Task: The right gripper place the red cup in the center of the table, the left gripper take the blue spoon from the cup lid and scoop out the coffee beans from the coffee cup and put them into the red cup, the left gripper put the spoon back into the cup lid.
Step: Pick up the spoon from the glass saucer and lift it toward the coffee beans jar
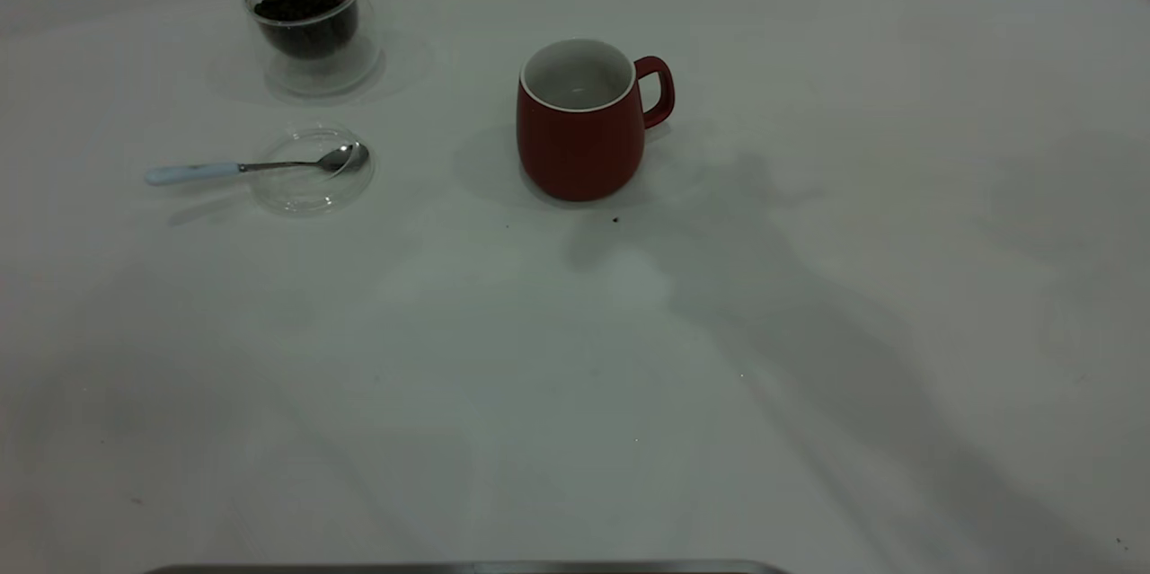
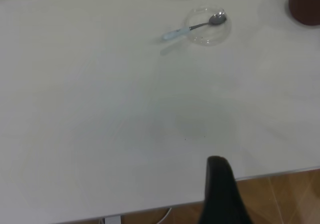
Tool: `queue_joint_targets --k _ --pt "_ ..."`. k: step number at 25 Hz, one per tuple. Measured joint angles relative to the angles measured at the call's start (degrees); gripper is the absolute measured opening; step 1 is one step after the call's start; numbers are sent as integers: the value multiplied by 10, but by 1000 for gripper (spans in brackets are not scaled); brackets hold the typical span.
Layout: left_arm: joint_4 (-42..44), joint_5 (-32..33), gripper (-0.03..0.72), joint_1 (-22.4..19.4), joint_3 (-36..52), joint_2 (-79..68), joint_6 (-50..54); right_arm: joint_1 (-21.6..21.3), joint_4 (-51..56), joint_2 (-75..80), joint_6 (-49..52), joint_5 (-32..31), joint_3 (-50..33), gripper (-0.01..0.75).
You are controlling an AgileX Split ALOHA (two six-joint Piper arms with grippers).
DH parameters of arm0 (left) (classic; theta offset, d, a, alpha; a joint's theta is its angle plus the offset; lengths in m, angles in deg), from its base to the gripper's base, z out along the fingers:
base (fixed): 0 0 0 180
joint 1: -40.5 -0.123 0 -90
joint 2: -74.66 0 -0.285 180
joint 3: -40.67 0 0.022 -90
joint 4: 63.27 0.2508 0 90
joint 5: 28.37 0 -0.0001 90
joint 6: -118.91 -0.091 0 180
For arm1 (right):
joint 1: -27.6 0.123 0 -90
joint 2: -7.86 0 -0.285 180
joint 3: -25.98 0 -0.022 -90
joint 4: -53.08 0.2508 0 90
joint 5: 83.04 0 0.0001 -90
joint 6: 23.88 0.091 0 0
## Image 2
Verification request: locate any metal spoon light blue handle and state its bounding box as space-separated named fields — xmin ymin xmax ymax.
xmin=162 ymin=13 xmax=228 ymax=41

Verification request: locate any white cable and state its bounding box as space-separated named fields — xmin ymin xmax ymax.
xmin=156 ymin=207 xmax=173 ymax=222

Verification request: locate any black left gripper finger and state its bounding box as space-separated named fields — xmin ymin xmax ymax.
xmin=197 ymin=156 xmax=258 ymax=224

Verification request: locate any red ceramic mug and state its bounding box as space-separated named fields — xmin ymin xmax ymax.
xmin=288 ymin=0 xmax=320 ymax=26

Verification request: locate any clear glass lid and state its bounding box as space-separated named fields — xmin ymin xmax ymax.
xmin=184 ymin=6 xmax=233 ymax=46

